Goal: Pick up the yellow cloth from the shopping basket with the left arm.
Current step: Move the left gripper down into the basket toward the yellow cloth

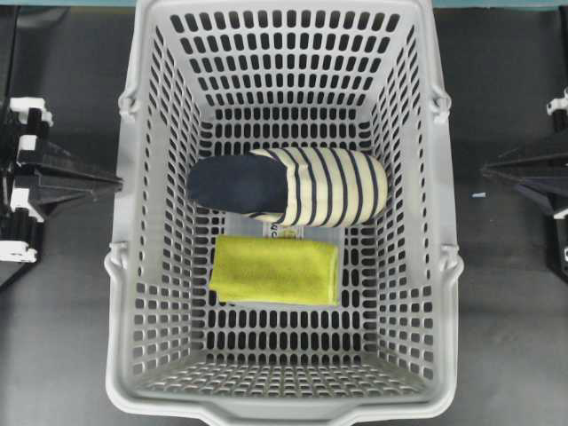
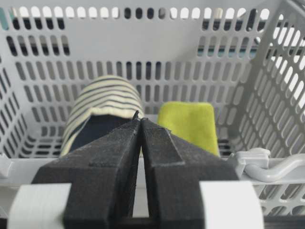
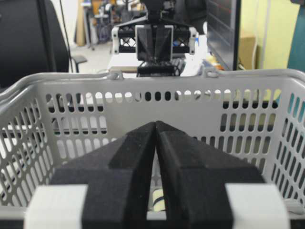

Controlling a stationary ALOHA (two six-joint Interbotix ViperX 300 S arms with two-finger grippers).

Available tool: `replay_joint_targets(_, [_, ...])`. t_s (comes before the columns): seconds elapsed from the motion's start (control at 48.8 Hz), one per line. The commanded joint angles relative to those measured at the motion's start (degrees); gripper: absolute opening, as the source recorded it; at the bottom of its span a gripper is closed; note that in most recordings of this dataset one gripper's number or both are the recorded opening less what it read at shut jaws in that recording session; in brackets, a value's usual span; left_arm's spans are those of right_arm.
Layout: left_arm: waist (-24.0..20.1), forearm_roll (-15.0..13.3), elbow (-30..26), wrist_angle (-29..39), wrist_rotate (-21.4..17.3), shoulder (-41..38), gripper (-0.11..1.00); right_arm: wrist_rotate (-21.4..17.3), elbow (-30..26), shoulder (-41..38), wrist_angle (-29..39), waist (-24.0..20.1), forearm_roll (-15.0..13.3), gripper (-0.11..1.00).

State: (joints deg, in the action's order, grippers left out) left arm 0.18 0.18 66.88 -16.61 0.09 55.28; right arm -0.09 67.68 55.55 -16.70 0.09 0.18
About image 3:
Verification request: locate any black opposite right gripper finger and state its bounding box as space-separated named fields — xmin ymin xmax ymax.
xmin=137 ymin=25 xmax=156 ymax=60
xmin=154 ymin=26 xmax=172 ymax=60

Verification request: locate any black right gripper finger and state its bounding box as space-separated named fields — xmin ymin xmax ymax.
xmin=156 ymin=121 xmax=290 ymax=229
xmin=24 ymin=122 xmax=156 ymax=229

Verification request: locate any black white opposite gripper body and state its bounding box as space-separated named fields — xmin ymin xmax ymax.
xmin=112 ymin=19 xmax=197 ymax=75

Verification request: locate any cream striped cloth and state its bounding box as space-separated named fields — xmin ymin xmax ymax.
xmin=151 ymin=188 xmax=166 ymax=212

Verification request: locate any cardboard box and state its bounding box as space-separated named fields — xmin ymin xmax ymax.
xmin=238 ymin=34 xmax=256 ymax=70

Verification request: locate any grey plastic shopping basket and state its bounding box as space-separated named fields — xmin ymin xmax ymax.
xmin=0 ymin=69 xmax=305 ymax=229

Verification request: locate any black office chair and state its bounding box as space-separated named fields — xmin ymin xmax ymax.
xmin=0 ymin=0 xmax=87 ymax=89

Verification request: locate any black monitor screen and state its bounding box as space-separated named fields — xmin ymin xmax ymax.
xmin=206 ymin=0 xmax=242 ymax=71

